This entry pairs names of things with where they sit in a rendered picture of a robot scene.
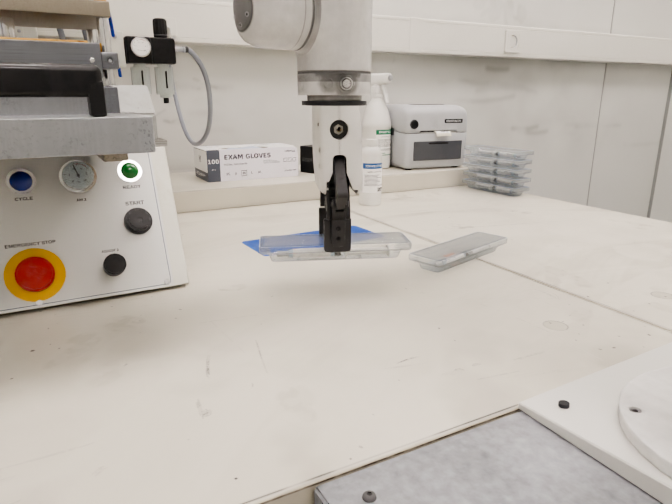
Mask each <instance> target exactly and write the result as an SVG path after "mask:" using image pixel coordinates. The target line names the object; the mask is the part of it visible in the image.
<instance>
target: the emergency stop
mask: <svg viewBox="0 0 672 504"><path fill-rule="evenodd" d="M14 274H15V280H16V282H17V284H18V285H19V286H20V287H21V288H22V289H24V290H26V291H29V292H40V291H43V290H45V289H47V288H48V287H49V286H50V285H51V284H52V283H53V281H54V279H55V270H54V267H53V265H52V264H51V263H50V262H49V261H48V260H47V259H45V258H42V257H28V258H26V259H24V260H22V261H21V262H20V263H19V264H18V265H17V267H16V269H15V273H14Z"/></svg>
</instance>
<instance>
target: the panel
mask: <svg viewBox="0 0 672 504"><path fill-rule="evenodd" d="M128 159H129V160H128V161H113V162H104V161H103V160H102V159H101V158H99V157H98V156H97V155H87V156H66V157H45V158H24V159H3V160H0V314H6V313H12V312H18V311H24V310H30V309H36V308H42V307H48V306H54V305H61V304H67V303H73V302H79V301H85V300H91V299H97V298H103V297H109V296H115V295H121V294H127V293H133V292H139V291H146V290H152V289H158V288H164V287H170V286H174V280H173V274H172V268H171V263H170V257H169V252H168V246H167V241H166V235H165V229H164V224H163V218H162V213H161V207H160V201H159V196H158V190H157V185H156V179H155V174H154V168H153V162H152V157H151V152H150V153H129V154H128ZM71 160H82V161H85V162H87V163H89V164H90V165H91V166H92V167H93V168H94V169H95V171H96V174H97V180H96V184H95V186H94V188H93V189H92V190H91V191H89V192H87V193H84V194H74V193H71V192H69V191H67V190H66V189H64V188H63V186H62V185H61V183H60V180H59V171H60V169H61V167H62V166H63V165H64V164H65V163H66V162H68V161H71ZM127 162H131V163H134V164H135V165H136V166H137V167H138V169H139V173H138V176H137V177H135V178H133V179H128V178H125V177H124V176H123V175H122V173H121V167H122V165H123V164H125V163H127ZM17 171H23V172H26V173H28V174H29V175H30V176H31V177H32V180H33V183H32V186H31V187H30V188H29V189H27V190H25V191H18V190H15V189H14V188H12V187H11V185H10V183H9V178H10V176H11V175H12V174H13V173H15V172H17ZM134 209H142V210H144V211H146V212H147V213H148V214H149V216H150V219H151V222H150V225H149V227H148V228H147V229H146V230H144V231H134V230H132V229H131V228H130V227H129V226H128V224H127V216H128V214H129V213H130V212H131V211H132V210H134ZM113 253H116V254H120V255H122V256H123V257H124V258H125V260H126V264H127V265H126V268H125V270H124V272H123V273H122V274H120V275H118V276H109V275H108V274H106V273H105V271H104V270H103V262H104V260H105V258H106V257H107V256H108V255H110V254H113ZM28 257H42V258H45V259H47V260H48V261H49V262H50V263H51V264H52V265H53V267H54V270H55V279H54V281H53V283H52V284H51V285H50V286H49V287H48V288H47V289H45V290H43V291H40V292H29V291H26V290H24V289H22V288H21V287H20V286H19V285H18V284H17V282H16V280H15V274H14V273H15V269H16V267H17V265H18V264H19V263H20V262H21V261H22V260H24V259H26V258H28Z"/></svg>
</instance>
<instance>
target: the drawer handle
mask: <svg viewBox="0 0 672 504"><path fill-rule="evenodd" d="M0 97H87V101H88V109H89V115H90V116H93V117H105V116H107V108H106V100H105V92H104V84H103V80H102V72H101V70H100V68H99V67H98V66H97V65H93V64H60V63H21V62H0Z"/></svg>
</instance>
